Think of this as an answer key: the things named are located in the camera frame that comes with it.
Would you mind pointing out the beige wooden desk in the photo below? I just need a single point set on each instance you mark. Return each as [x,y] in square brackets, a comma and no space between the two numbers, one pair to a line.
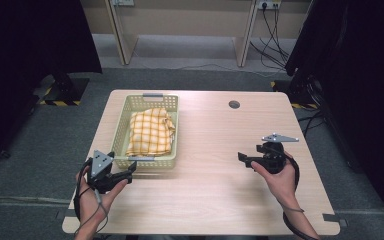
[186,20]

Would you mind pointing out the dark table edge bracket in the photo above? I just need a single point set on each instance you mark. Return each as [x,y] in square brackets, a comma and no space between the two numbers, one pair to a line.
[335,219]
[66,213]

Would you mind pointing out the person's left hand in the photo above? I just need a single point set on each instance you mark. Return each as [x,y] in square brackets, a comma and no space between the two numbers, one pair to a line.
[93,206]

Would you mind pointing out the black curtain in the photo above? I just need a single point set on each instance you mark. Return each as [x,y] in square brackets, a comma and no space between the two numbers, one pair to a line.
[23,66]
[363,83]

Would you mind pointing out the white wall socket with plugs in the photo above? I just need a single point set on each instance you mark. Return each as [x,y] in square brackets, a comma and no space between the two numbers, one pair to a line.
[268,4]

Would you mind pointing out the person's right hand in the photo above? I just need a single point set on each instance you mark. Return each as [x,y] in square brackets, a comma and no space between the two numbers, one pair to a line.
[283,186]

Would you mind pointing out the black stand base striped tape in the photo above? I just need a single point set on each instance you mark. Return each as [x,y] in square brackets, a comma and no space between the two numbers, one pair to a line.
[66,91]
[296,93]

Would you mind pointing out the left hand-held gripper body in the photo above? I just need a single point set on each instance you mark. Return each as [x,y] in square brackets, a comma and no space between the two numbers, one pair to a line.
[101,173]

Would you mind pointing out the pale yellow plastic basket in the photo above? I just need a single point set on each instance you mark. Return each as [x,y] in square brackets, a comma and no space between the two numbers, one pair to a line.
[120,133]

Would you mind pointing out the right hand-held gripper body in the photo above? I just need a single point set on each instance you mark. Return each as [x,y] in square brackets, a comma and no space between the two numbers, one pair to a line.
[273,158]

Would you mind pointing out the yellow checked cloth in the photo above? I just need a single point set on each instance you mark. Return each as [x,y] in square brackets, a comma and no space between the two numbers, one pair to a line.
[150,133]

